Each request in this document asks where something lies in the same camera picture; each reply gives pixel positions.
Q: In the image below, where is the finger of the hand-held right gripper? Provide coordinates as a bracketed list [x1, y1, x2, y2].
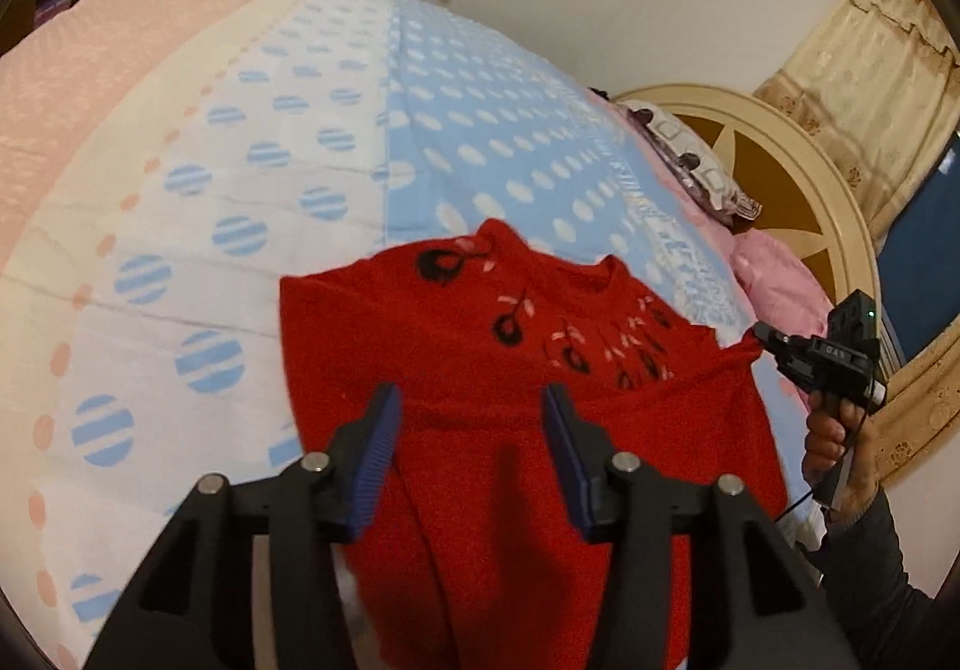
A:
[752, 320, 797, 357]

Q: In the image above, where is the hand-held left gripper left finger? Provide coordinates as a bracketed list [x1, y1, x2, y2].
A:
[82, 381, 404, 670]

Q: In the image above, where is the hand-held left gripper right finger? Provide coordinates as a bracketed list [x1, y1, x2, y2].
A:
[541, 381, 863, 670]

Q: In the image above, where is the red embroidered knit sweater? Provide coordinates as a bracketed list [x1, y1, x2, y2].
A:
[279, 218, 788, 670]

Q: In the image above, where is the person's right forearm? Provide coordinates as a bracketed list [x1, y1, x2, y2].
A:
[814, 490, 950, 670]

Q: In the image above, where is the person's right hand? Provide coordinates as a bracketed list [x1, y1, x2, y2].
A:
[801, 394, 880, 525]

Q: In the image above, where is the pink pillow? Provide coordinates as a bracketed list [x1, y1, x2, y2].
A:
[731, 229, 838, 335]

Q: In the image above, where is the dark blue board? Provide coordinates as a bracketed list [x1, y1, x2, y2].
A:
[876, 134, 960, 365]

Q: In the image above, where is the cream and brown headboard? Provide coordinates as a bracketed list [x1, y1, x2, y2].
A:
[611, 83, 960, 491]

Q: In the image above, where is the patterned white purple pillow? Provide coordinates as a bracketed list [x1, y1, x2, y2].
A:
[619, 100, 763, 226]

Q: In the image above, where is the narrow beige floral curtain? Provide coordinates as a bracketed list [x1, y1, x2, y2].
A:
[752, 0, 960, 487]

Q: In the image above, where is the blue pink dotted bed sheet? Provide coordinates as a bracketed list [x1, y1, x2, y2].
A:
[0, 0, 835, 670]

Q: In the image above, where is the thin black cable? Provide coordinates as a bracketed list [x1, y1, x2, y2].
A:
[772, 486, 826, 551]

